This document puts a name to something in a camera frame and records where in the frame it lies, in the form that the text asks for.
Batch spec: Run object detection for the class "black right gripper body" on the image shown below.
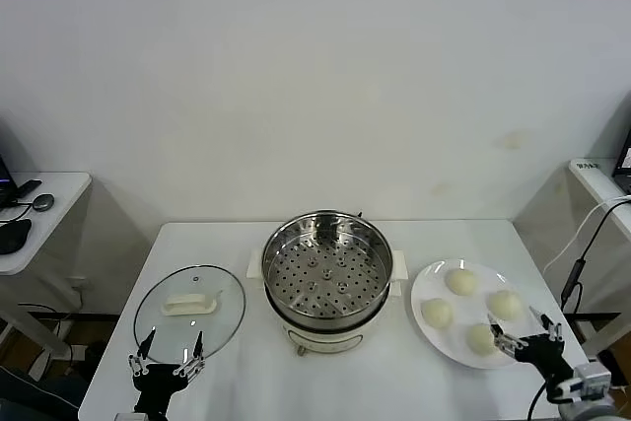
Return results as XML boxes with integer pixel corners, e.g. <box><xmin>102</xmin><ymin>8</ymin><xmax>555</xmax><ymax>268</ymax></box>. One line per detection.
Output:
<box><xmin>514</xmin><ymin>334</ymin><xmax>576</xmax><ymax>385</ymax></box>

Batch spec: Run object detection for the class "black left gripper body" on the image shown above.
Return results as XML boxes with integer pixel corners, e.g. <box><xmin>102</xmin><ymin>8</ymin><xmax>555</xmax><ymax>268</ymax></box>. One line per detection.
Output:
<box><xmin>132</xmin><ymin>363</ymin><xmax>184</xmax><ymax>415</ymax></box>

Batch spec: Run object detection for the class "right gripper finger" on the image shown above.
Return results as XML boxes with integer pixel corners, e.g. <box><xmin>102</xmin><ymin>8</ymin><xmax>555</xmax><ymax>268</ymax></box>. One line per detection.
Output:
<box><xmin>528</xmin><ymin>306</ymin><xmax>564</xmax><ymax>343</ymax></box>
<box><xmin>486</xmin><ymin>313</ymin><xmax>525</xmax><ymax>357</ymax></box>

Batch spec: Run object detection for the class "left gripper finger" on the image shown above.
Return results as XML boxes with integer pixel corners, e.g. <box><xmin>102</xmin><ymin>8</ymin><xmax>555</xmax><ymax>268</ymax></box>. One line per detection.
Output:
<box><xmin>127</xmin><ymin>324</ymin><xmax>157</xmax><ymax>377</ymax></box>
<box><xmin>176</xmin><ymin>330</ymin><xmax>206</xmax><ymax>378</ymax></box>

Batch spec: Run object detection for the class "white steamed baozi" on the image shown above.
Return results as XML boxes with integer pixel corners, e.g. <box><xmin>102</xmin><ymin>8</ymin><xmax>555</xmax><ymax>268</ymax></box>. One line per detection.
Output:
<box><xmin>486</xmin><ymin>289</ymin><xmax>524</xmax><ymax>322</ymax></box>
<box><xmin>420</xmin><ymin>297</ymin><xmax>454</xmax><ymax>330</ymax></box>
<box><xmin>445</xmin><ymin>267</ymin><xmax>478</xmax><ymax>298</ymax></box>
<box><xmin>465</xmin><ymin>322</ymin><xmax>499</xmax><ymax>357</ymax></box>

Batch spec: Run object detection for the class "glass lid with white handle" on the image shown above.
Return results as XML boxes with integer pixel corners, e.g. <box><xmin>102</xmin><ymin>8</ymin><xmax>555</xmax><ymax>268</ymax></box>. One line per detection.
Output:
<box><xmin>132</xmin><ymin>264</ymin><xmax>246</xmax><ymax>364</ymax></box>

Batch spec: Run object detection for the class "steel steamer pot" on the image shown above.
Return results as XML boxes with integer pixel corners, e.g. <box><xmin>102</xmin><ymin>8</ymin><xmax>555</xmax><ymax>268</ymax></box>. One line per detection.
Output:
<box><xmin>245</xmin><ymin>248</ymin><xmax>409</xmax><ymax>357</ymax></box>

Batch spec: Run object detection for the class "perforated stainless steel steamer basket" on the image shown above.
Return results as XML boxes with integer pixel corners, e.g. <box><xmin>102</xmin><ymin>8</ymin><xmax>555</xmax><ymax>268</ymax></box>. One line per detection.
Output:
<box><xmin>259</xmin><ymin>210</ymin><xmax>395</xmax><ymax>321</ymax></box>

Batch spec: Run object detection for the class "round white plate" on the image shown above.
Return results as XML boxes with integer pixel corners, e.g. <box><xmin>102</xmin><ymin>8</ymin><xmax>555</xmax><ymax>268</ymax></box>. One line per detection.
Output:
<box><xmin>410</xmin><ymin>257</ymin><xmax>536</xmax><ymax>370</ymax></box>

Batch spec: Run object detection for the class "dark blue fabric object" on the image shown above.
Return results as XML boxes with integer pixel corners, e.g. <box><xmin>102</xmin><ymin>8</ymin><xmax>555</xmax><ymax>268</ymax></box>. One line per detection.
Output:
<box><xmin>0</xmin><ymin>366</ymin><xmax>85</xmax><ymax>421</ymax></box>

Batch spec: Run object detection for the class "white side desk with label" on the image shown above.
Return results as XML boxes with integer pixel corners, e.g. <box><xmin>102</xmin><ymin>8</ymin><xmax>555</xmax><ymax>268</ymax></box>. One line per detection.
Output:
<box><xmin>566</xmin><ymin>157</ymin><xmax>631</xmax><ymax>358</ymax></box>

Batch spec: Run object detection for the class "white side desk with mouse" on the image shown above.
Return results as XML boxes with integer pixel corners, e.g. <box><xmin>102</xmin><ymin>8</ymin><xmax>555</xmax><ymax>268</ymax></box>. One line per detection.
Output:
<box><xmin>0</xmin><ymin>172</ymin><xmax>95</xmax><ymax>387</ymax></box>

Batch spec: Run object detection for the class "black computer mouse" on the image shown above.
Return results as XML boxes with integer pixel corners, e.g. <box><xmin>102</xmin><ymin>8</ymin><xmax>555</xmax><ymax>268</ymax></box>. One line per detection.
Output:
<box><xmin>0</xmin><ymin>218</ymin><xmax>32</xmax><ymax>255</ymax></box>

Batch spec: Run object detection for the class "dark laptop with bright screen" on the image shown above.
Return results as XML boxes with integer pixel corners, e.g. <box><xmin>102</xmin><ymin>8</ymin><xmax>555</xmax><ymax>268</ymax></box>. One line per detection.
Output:
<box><xmin>612</xmin><ymin>127</ymin><xmax>631</xmax><ymax>193</ymax></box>

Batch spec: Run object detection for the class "dark laptop with blue glow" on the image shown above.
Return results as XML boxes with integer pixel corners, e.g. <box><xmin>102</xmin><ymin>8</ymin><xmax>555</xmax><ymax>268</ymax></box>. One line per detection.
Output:
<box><xmin>0</xmin><ymin>117</ymin><xmax>21</xmax><ymax>208</ymax></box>

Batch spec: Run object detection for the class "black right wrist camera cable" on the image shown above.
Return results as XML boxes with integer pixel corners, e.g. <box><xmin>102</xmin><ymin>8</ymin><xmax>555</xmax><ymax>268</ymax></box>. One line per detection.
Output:
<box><xmin>526</xmin><ymin>376</ymin><xmax>558</xmax><ymax>421</ymax></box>

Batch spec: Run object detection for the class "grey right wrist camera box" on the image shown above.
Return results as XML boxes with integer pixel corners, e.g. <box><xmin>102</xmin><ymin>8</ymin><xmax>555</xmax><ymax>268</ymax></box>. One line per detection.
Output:
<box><xmin>575</xmin><ymin>363</ymin><xmax>611</xmax><ymax>395</ymax></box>

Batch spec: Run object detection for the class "black cable with grey adapter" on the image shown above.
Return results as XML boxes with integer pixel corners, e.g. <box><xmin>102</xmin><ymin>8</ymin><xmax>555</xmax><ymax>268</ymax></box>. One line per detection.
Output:
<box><xmin>559</xmin><ymin>198</ymin><xmax>631</xmax><ymax>314</ymax></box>

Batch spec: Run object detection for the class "white hanging cable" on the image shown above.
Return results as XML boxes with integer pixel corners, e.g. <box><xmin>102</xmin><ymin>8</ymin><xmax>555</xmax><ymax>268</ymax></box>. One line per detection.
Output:
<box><xmin>541</xmin><ymin>193</ymin><xmax>631</xmax><ymax>274</ymax></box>

